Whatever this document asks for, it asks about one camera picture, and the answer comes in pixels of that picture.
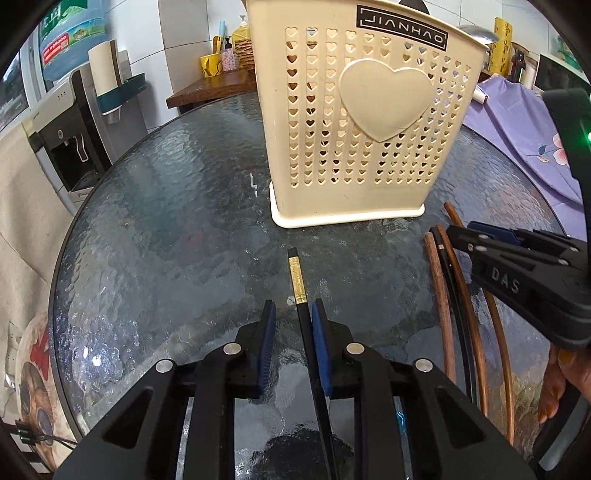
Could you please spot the white microwave oven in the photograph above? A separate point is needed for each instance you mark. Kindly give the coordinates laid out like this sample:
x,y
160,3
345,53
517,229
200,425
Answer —
x,y
554,74

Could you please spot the black chopstick silver band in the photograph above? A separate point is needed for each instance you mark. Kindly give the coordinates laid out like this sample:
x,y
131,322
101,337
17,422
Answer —
x,y
460,318

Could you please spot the woven wicker basket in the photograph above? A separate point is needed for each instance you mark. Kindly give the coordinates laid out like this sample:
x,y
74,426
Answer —
x,y
244,52

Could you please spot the white water dispenser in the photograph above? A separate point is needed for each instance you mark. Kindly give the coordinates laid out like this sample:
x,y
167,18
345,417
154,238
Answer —
x,y
74,142

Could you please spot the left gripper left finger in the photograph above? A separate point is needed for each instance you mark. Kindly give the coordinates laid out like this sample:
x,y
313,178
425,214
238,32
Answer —
x,y
179,420

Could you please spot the blue water bottle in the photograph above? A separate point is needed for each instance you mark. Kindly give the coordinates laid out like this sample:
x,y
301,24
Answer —
x,y
66,34

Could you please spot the yellow soap bottle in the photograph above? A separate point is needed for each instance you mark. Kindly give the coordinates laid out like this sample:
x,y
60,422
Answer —
x,y
242,33

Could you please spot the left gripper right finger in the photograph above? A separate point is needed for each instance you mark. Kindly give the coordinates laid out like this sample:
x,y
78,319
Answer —
x,y
408,414

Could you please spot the purple floral cloth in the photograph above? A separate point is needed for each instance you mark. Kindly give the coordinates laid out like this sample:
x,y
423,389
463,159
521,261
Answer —
x,y
516,121

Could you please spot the black chopstick gold band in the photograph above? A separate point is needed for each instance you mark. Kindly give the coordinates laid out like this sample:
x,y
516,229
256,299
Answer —
x,y
317,393

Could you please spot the teal towel holder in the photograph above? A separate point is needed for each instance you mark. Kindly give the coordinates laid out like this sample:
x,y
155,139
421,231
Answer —
x,y
115,98

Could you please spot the cream plastic utensil holder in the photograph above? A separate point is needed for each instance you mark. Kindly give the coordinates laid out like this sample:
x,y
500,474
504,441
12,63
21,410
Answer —
x,y
361,102

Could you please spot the reddish brown wooden chopstick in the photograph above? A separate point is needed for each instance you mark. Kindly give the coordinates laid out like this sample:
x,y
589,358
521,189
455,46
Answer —
x,y
443,306

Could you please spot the yellow mug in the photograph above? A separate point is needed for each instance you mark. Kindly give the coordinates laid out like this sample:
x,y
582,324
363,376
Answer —
x,y
211,65

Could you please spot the right hand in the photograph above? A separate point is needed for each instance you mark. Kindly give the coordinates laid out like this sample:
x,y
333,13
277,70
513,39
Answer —
x,y
564,366

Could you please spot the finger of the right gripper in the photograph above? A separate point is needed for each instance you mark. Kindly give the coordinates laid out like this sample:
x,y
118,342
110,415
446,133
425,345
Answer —
x,y
503,258
538,240

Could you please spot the dark wooden counter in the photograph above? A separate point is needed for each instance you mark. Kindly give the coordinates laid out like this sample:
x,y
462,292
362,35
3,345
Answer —
x,y
210,89

